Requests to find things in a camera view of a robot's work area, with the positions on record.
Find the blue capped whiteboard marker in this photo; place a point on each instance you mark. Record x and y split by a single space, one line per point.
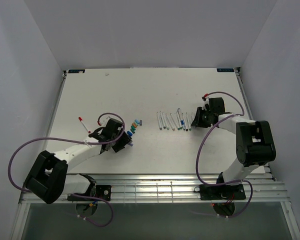
182 115

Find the grey white marker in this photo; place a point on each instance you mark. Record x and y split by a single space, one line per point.
159 121

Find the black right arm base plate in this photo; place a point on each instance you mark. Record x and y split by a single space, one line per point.
224 192

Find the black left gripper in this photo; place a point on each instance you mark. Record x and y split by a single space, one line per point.
124 140

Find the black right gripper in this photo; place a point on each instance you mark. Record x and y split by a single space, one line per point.
197 121

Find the blue label sticker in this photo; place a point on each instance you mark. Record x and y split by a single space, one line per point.
225 70
76 71

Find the mint capped white marker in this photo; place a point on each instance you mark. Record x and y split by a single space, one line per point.
166 121

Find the green capped white marker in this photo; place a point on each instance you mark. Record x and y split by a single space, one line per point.
189 124

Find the teal capped white marker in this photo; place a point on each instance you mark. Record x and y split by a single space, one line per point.
174 121

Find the blue label sticker left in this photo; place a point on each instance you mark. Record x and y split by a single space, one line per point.
76 71

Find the orange capped white marker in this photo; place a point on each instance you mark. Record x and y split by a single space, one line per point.
172 125

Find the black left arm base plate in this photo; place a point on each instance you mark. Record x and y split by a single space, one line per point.
97 191

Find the right aluminium side rail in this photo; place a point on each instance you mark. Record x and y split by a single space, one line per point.
254 141

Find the black capped white marker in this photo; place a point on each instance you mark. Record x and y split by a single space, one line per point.
186 115

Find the dark green capped marker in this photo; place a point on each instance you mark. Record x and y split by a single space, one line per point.
180 125

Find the red capped white marker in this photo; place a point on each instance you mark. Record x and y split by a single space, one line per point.
84 125

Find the blue label sticker right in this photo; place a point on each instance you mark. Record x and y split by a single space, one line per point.
225 70

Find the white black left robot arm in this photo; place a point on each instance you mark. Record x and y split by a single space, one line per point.
49 176

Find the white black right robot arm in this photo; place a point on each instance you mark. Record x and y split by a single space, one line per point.
226 122

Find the light blue white marker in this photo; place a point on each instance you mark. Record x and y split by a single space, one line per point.
162 120

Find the aluminium frame rail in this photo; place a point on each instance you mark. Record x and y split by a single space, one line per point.
161 189

